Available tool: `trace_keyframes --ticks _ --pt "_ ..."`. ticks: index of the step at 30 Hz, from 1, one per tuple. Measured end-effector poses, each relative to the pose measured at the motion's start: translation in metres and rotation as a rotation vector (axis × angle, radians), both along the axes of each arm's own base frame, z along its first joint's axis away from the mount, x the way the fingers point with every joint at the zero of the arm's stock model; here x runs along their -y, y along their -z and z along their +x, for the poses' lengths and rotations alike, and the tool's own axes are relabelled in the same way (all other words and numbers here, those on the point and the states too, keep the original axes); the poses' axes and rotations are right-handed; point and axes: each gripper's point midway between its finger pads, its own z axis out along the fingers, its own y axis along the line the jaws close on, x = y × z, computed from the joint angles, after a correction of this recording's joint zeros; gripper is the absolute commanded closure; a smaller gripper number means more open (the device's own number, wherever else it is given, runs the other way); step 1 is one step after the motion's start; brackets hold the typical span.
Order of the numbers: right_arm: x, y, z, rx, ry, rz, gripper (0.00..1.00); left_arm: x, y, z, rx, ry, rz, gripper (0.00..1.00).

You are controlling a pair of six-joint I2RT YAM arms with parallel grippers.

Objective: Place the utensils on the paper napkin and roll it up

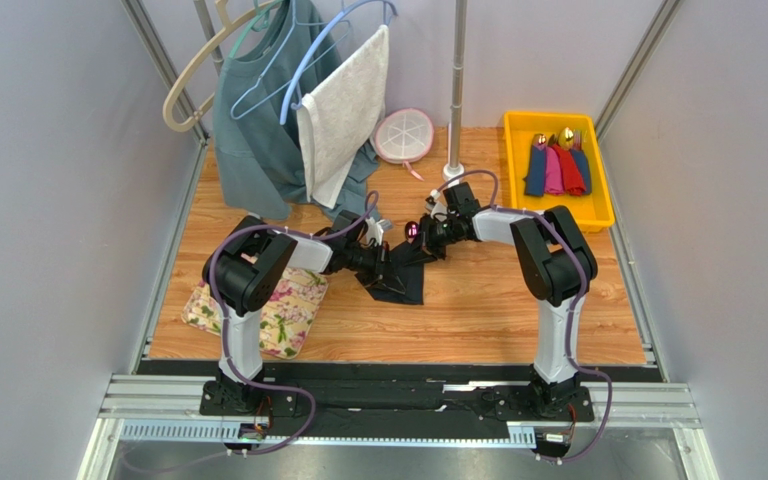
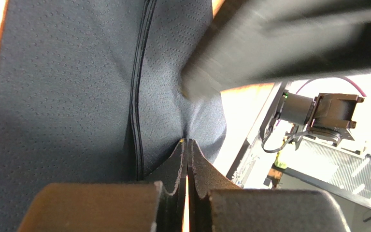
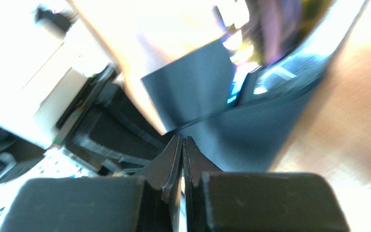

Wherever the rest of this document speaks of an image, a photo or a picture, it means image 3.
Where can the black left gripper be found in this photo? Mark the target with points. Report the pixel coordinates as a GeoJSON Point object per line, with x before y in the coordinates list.
{"type": "Point", "coordinates": [105, 132]}

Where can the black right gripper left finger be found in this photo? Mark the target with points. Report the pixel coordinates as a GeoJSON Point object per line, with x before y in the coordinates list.
{"type": "Point", "coordinates": [148, 201]}

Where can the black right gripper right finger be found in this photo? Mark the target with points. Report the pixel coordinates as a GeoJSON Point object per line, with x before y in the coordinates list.
{"type": "Point", "coordinates": [218, 201]}

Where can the black paper napkin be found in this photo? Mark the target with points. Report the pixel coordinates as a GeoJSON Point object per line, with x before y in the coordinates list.
{"type": "Point", "coordinates": [190, 96]}

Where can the iridescent purple spoon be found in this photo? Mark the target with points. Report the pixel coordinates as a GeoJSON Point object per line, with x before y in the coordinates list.
{"type": "Point", "coordinates": [258, 33]}

